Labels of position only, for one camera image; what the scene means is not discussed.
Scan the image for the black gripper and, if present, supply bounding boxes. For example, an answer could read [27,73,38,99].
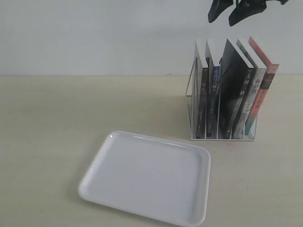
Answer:
[207,0,289,26]

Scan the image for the black cover book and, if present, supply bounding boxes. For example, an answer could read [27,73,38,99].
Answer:
[219,39,254,139]

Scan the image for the blue book with orange moon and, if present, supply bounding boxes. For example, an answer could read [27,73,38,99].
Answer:
[205,38,222,138]

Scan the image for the grey white spine book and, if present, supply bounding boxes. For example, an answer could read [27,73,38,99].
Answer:
[232,38,267,139]

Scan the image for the dark brown spine book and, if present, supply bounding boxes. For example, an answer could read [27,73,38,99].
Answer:
[194,39,210,139]

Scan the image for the red orange spine book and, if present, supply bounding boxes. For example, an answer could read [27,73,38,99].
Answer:
[244,36,280,136]

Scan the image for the white plastic tray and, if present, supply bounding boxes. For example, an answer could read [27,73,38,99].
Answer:
[78,131,211,227]

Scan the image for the white wire book rack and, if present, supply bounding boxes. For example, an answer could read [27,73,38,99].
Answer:
[185,57,258,141]

